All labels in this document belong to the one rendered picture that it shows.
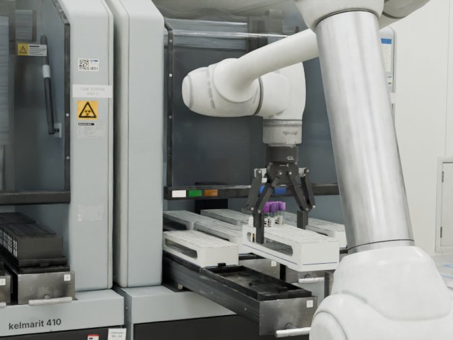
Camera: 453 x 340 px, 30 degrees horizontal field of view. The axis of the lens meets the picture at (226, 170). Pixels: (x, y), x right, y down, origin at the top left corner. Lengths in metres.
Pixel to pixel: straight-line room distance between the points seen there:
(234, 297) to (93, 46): 0.73
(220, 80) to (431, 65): 2.31
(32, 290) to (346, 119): 1.02
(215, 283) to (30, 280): 0.44
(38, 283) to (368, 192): 1.02
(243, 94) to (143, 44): 0.45
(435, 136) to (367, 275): 2.84
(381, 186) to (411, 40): 2.72
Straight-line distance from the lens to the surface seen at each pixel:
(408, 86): 3.94
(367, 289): 1.22
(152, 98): 2.19
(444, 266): 2.16
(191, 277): 2.08
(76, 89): 2.13
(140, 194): 2.19
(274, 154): 1.93
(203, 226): 2.44
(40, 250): 2.12
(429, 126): 4.02
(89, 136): 2.14
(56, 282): 2.07
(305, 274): 2.32
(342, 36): 1.34
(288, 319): 1.78
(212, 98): 1.83
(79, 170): 2.14
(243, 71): 1.76
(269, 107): 1.90
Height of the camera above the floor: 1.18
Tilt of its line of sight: 4 degrees down
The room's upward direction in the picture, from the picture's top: 1 degrees clockwise
